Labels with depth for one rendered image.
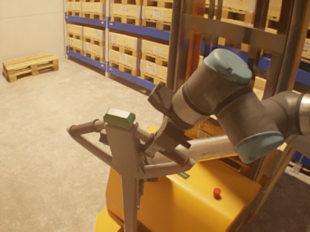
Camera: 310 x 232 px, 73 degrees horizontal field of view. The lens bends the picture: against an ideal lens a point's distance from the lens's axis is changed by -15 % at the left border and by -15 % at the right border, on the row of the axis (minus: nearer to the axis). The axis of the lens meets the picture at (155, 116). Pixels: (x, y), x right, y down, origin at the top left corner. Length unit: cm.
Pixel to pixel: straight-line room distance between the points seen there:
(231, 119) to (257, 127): 5
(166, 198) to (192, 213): 16
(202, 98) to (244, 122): 10
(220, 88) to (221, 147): 44
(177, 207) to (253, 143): 86
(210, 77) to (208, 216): 81
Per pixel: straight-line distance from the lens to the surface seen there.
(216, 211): 115
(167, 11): 358
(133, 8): 411
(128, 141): 69
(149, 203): 135
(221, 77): 44
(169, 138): 54
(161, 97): 54
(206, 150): 88
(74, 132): 81
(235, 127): 43
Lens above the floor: 173
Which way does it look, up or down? 29 degrees down
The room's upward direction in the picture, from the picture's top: 4 degrees clockwise
